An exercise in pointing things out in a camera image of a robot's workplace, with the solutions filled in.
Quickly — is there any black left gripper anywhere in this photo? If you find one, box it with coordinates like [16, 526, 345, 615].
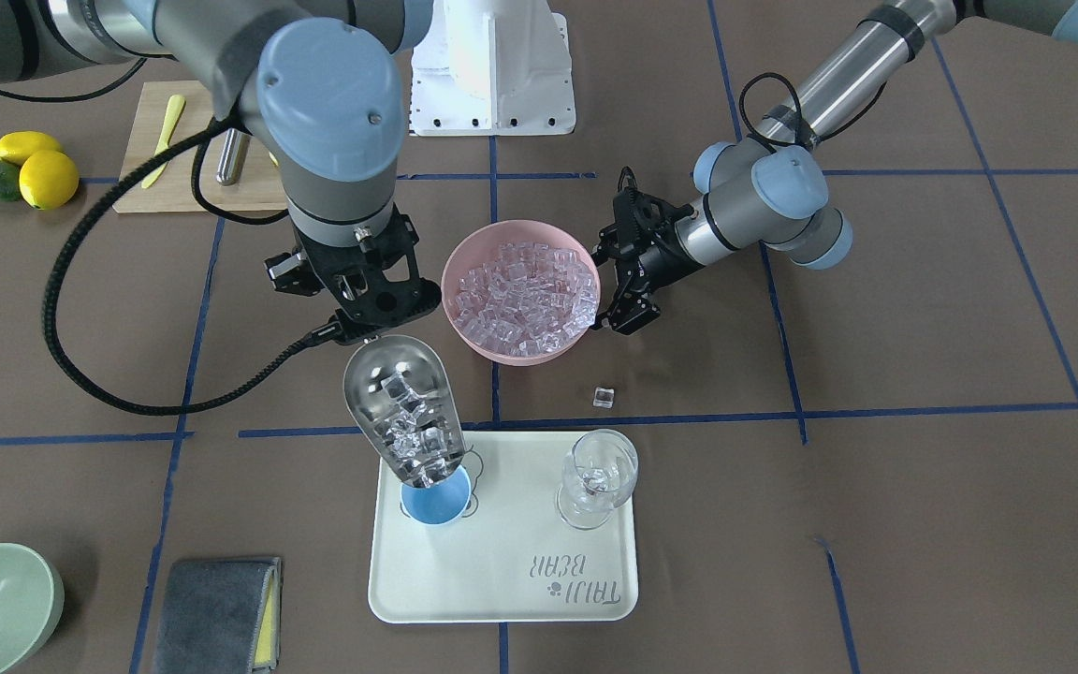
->
[591, 167, 705, 334]

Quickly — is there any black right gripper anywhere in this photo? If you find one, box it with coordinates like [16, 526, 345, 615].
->
[264, 208, 442, 329]

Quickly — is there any steel ice scoop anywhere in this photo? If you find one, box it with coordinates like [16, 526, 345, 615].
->
[342, 334, 467, 489]

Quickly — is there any pink bowl of ice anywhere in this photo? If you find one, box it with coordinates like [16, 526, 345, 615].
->
[441, 219, 602, 366]

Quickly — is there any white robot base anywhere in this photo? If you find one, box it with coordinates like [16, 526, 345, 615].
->
[407, 1, 577, 137]

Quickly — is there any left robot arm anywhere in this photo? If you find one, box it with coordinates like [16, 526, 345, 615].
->
[591, 1, 1078, 334]

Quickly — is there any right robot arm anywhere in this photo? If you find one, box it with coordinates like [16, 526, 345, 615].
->
[0, 1, 442, 340]

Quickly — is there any loose ice cube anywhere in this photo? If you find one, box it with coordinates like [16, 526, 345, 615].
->
[591, 387, 616, 409]

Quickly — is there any blue cup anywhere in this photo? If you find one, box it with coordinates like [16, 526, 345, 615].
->
[401, 466, 473, 526]

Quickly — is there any wooden cutting board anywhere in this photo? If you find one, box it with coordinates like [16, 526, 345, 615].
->
[114, 81, 286, 214]

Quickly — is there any steel muddler black cap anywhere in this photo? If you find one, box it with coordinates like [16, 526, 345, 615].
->
[215, 128, 252, 185]

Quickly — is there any clear wine glass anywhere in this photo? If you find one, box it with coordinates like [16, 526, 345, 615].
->
[556, 428, 640, 532]

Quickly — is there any yellow plastic knife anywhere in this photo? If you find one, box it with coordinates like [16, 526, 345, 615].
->
[140, 94, 185, 189]

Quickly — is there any cream serving tray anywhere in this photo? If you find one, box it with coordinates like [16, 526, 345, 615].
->
[368, 431, 640, 623]

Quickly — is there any yellow lemon lower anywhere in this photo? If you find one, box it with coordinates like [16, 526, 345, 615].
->
[19, 150, 80, 211]

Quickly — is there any yellow lemon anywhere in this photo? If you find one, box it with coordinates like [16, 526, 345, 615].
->
[19, 150, 80, 211]
[0, 130, 64, 167]

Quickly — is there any grey yellow cloth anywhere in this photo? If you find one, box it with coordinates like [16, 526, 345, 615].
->
[153, 556, 284, 673]

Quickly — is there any yellow lemon upper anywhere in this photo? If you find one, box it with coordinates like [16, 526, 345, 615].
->
[0, 130, 64, 167]

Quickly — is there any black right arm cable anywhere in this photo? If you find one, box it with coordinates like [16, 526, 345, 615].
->
[41, 122, 353, 417]

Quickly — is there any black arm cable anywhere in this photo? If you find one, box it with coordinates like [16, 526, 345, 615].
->
[41, 122, 353, 417]
[738, 72, 821, 151]

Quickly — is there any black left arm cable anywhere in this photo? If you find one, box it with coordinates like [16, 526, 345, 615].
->
[738, 72, 821, 151]

